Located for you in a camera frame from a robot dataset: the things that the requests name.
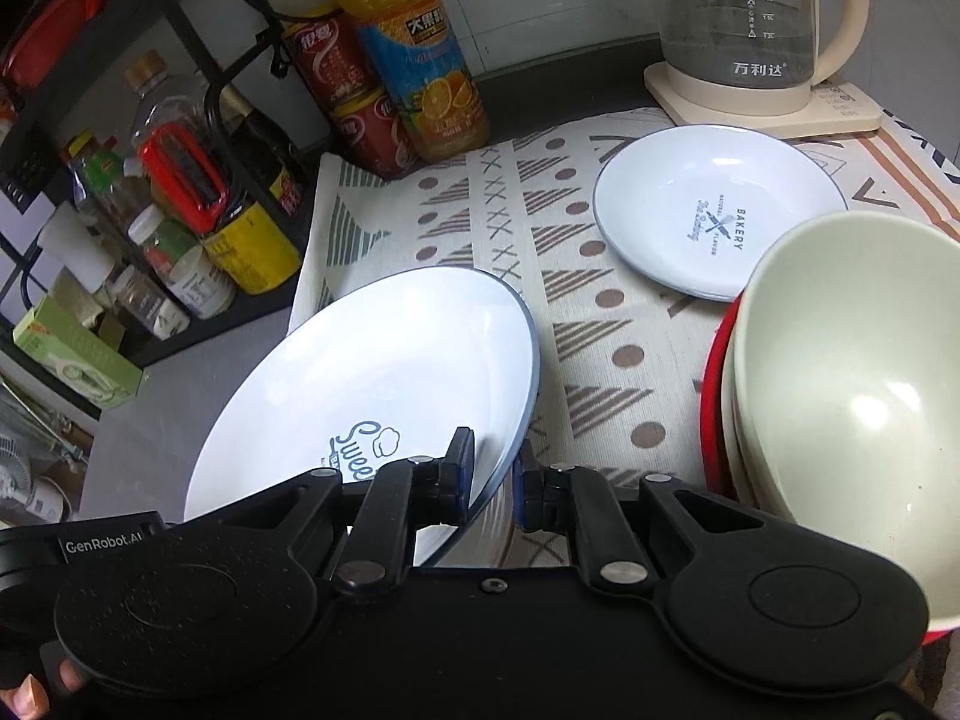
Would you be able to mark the black kitchen rack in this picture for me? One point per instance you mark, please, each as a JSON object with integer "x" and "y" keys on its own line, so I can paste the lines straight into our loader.
{"x": 38, "y": 187}

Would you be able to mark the white cap seasoning jar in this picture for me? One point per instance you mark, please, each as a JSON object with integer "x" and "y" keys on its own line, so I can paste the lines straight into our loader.
{"x": 182, "y": 263}

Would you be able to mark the red plastic bowl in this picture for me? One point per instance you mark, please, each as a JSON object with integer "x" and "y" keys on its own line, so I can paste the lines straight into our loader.
{"x": 712, "y": 419}

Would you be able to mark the red chip can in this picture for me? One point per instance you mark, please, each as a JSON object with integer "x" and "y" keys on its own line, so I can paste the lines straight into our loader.
{"x": 329, "y": 52}

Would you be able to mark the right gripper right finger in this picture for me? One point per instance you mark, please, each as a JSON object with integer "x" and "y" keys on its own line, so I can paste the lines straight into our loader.
{"x": 578, "y": 504}

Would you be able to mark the clear oil bottle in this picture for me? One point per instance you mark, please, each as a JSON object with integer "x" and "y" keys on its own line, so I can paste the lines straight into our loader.
{"x": 165, "y": 97}

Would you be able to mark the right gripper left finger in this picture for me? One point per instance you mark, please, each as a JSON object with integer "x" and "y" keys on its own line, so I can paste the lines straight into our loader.
{"x": 404, "y": 497}

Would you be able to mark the yellow label dark bottle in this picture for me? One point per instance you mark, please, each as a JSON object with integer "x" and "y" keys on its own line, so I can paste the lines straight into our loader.
{"x": 252, "y": 235}

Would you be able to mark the green cap spice bottle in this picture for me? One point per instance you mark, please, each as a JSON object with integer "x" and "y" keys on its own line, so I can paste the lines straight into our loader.
{"x": 105, "y": 196}

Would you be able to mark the left hand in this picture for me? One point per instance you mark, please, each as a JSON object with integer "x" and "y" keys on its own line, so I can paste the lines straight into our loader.
{"x": 31, "y": 700}

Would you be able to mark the glass electric kettle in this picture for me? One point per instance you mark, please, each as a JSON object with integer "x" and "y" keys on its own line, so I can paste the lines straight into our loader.
{"x": 760, "y": 44}

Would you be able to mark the patterned table mat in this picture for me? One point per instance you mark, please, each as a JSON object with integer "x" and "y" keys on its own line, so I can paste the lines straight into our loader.
{"x": 622, "y": 357}

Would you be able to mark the cream kettle base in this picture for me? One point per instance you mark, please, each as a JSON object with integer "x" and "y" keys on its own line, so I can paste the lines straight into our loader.
{"x": 834, "y": 107}

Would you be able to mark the pale green bowl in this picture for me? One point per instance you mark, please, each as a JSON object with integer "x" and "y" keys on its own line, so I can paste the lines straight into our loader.
{"x": 862, "y": 256}

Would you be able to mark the white plate sweet print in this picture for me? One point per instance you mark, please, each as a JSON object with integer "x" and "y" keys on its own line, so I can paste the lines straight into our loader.
{"x": 385, "y": 373}

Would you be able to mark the orange juice bottle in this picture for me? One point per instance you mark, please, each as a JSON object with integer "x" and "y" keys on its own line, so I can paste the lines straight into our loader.
{"x": 414, "y": 48}

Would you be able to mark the green box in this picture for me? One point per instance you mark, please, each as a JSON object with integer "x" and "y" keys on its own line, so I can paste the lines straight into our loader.
{"x": 71, "y": 353}

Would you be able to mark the white plate bakery print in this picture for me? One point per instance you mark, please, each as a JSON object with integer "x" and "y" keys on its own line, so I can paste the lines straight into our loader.
{"x": 694, "y": 208}

